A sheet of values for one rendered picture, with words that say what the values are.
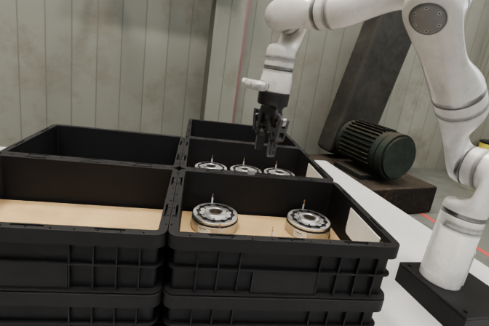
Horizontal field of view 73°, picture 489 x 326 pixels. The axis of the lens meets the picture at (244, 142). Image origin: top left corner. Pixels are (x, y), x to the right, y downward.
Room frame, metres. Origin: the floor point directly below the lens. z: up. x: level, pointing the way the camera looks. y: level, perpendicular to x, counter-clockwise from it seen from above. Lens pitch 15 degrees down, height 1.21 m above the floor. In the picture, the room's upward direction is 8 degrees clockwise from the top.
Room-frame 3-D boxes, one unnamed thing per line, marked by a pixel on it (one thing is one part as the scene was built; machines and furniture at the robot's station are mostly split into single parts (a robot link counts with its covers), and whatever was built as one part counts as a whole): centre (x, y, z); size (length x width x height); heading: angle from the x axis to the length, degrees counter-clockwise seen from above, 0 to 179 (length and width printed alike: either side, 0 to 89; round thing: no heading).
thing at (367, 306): (0.62, -0.08, 0.76); 0.40 x 0.30 x 0.12; 99
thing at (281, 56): (0.81, -0.06, 1.26); 0.09 x 0.07 x 0.15; 136
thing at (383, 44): (3.24, -1.23, 0.98); 1.17 x 1.15 x 1.95; 18
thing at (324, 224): (0.71, -0.18, 0.86); 0.10 x 0.10 x 0.01
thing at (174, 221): (0.62, -0.08, 0.92); 0.40 x 0.30 x 0.02; 99
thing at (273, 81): (0.79, -0.04, 1.17); 0.11 x 0.09 x 0.06; 117
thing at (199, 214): (0.67, 0.04, 0.86); 0.10 x 0.10 x 0.01
